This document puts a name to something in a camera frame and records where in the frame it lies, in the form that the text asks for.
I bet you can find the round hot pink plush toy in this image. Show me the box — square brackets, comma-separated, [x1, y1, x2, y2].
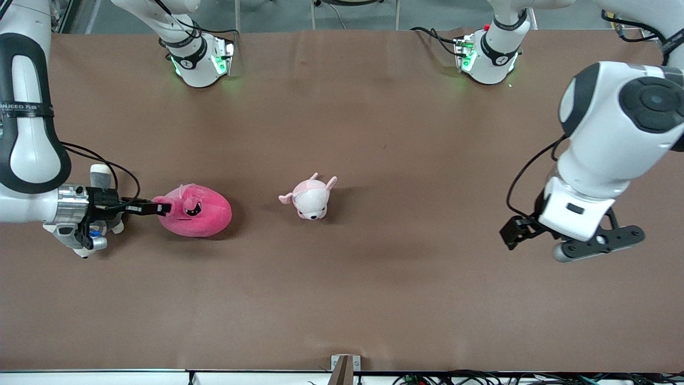
[151, 183, 233, 238]

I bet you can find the grey white husky plush toy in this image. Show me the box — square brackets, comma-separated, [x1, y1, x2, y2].
[43, 164, 126, 259]

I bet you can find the small pale pink plush animal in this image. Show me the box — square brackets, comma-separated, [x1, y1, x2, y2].
[278, 172, 338, 221]

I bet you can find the brown table mat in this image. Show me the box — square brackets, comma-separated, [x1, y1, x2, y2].
[0, 29, 684, 372]

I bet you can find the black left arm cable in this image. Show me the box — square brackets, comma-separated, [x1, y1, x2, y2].
[507, 10, 669, 217]

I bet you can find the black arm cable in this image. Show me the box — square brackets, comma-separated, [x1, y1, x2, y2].
[59, 142, 141, 212]
[507, 10, 669, 217]

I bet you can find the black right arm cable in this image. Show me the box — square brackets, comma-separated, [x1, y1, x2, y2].
[59, 142, 141, 212]

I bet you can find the tangled black cable bundle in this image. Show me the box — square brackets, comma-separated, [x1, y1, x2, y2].
[393, 370, 684, 385]

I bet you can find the white table edge rail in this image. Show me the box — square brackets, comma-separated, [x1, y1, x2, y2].
[0, 369, 684, 385]

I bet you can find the black right base cable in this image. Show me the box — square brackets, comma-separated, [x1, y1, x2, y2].
[155, 0, 239, 59]

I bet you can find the black base cable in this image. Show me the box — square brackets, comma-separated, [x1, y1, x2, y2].
[410, 27, 463, 57]
[155, 0, 239, 59]

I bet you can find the aluminium frame post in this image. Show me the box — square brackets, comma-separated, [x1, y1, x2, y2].
[51, 0, 81, 34]

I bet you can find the black left base cable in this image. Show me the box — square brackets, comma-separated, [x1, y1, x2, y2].
[410, 27, 463, 57]

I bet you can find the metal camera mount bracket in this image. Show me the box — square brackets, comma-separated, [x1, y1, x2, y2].
[330, 355, 362, 385]

